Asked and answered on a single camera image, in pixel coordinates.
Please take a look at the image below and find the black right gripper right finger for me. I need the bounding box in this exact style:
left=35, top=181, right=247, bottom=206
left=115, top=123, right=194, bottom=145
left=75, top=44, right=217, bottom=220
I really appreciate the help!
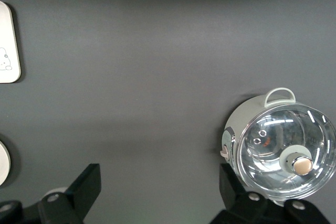
left=209, top=163, right=331, bottom=224

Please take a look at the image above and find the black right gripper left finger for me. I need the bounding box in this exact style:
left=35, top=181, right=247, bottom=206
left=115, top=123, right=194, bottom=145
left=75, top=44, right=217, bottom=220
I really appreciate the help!
left=38, top=163, right=102, bottom=224

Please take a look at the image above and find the round beige plate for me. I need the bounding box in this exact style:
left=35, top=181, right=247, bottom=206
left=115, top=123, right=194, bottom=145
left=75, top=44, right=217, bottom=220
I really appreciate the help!
left=0, top=140, right=13, bottom=187

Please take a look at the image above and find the beige rabbit print tray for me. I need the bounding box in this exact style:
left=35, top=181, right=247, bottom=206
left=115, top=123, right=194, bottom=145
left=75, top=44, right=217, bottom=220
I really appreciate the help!
left=0, top=1, right=22, bottom=84

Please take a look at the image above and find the glass pot lid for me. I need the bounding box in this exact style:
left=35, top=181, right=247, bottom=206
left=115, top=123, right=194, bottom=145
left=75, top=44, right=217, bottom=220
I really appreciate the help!
left=235, top=102, right=336, bottom=200

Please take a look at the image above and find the steel pot with glass lid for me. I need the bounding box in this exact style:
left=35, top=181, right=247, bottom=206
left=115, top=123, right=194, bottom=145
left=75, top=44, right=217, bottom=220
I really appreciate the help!
left=219, top=87, right=336, bottom=204

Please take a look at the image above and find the dark grey table mat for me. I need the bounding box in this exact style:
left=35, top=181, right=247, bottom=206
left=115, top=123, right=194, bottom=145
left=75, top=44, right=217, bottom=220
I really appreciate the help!
left=0, top=0, right=336, bottom=224

